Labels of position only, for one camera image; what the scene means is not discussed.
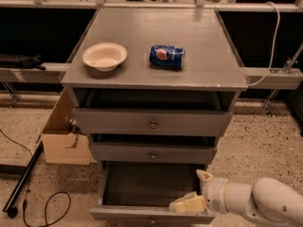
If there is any cardboard box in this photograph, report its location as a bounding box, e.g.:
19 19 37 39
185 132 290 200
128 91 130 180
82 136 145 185
41 89 93 166

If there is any metal railing frame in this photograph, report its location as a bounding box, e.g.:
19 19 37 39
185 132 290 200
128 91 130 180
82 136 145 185
0 0 303 118

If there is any black metal bar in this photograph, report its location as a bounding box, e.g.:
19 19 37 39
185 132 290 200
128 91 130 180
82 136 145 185
0 143 44 218

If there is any black floor cable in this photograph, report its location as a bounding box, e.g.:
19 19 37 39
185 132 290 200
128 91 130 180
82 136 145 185
0 128 72 227

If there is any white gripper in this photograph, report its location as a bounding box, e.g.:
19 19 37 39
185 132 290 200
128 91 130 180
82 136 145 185
169 169 229 214

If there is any grey bottom drawer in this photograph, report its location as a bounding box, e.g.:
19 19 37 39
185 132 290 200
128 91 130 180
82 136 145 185
90 162 214 224

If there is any grey middle drawer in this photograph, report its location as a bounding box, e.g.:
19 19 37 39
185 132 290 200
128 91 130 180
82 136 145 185
90 134 217 164

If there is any grey wooden drawer cabinet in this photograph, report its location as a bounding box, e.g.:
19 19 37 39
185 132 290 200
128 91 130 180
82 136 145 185
61 7 249 168

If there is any white paper bowl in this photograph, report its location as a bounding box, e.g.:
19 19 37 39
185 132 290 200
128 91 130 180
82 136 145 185
82 43 128 72

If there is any blue Pepsi can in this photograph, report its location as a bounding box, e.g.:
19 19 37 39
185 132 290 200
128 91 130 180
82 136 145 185
149 44 185 69

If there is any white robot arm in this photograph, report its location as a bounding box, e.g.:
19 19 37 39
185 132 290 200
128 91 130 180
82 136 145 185
169 169 303 227

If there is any black bag on rail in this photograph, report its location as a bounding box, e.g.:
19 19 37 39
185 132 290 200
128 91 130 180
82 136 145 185
0 54 45 70

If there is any grey top drawer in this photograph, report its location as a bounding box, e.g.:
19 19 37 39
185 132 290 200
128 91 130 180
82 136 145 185
73 108 232 136

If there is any white cable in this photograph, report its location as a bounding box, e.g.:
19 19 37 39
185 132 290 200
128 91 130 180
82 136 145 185
247 1 282 87

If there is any grey drawer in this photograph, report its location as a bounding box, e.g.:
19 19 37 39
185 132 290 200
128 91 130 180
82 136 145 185
90 162 214 224
73 108 232 136
90 134 217 164

